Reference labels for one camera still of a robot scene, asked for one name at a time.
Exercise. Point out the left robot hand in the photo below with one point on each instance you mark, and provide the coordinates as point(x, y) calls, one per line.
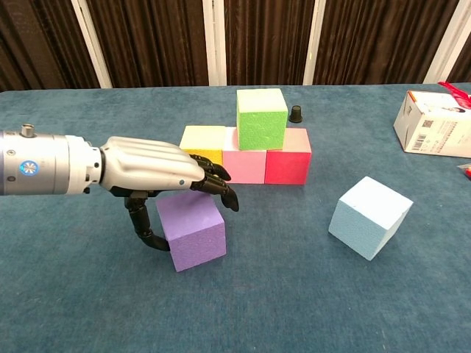
point(147, 165)

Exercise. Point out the yellow foam cube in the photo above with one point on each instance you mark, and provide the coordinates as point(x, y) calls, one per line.
point(202, 138)

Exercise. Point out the purple foam cube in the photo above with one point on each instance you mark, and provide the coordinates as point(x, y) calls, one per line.
point(195, 239)

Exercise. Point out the green foam cube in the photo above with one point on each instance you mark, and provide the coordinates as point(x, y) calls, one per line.
point(261, 128)

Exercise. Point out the red foam cube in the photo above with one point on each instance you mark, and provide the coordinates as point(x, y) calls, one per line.
point(287, 169)

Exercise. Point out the light blue foam cube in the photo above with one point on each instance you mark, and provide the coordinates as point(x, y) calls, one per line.
point(368, 220)

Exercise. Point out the pink foam cube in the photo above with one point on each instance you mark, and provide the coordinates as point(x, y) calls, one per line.
point(243, 167)

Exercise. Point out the dark brown curtain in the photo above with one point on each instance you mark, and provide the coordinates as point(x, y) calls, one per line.
point(154, 44)

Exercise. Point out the small black cap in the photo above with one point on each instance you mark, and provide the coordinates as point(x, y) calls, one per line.
point(296, 114)

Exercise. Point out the teal felt table cover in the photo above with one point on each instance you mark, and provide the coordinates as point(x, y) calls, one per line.
point(257, 312)

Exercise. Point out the white printed cardboard box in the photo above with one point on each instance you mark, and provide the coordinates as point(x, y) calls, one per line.
point(430, 125)

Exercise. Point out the small red packet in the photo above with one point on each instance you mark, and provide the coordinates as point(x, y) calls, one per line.
point(466, 171)

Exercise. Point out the white frame post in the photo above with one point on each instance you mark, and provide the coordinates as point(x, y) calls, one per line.
point(312, 48)
point(215, 44)
point(92, 48)
point(447, 51)

